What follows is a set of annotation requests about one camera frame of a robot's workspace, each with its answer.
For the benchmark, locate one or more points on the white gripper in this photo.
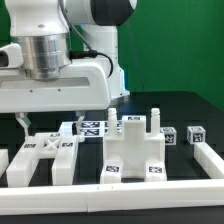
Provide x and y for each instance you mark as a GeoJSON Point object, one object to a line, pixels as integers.
{"type": "Point", "coordinates": [82, 85]}

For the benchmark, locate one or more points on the white chair backrest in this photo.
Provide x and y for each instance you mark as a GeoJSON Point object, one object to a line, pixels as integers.
{"type": "Point", "coordinates": [63, 149]}

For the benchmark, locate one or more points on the white chair seat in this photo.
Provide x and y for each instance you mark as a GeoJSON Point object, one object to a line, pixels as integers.
{"type": "Point", "coordinates": [134, 147]}

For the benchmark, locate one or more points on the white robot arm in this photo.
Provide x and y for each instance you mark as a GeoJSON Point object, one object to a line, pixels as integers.
{"type": "Point", "coordinates": [63, 56]}

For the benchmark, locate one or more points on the white marker base sheet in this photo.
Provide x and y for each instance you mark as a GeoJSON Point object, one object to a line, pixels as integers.
{"type": "Point", "coordinates": [90, 129]}

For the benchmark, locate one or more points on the white block far left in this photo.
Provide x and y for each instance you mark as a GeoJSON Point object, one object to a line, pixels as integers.
{"type": "Point", "coordinates": [4, 161]}

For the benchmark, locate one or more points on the white turned spindle rod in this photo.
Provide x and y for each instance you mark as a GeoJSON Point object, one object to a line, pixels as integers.
{"type": "Point", "coordinates": [112, 121]}

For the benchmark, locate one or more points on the white boundary frame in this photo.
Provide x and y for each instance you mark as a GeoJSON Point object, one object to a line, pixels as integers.
{"type": "Point", "coordinates": [111, 197]}

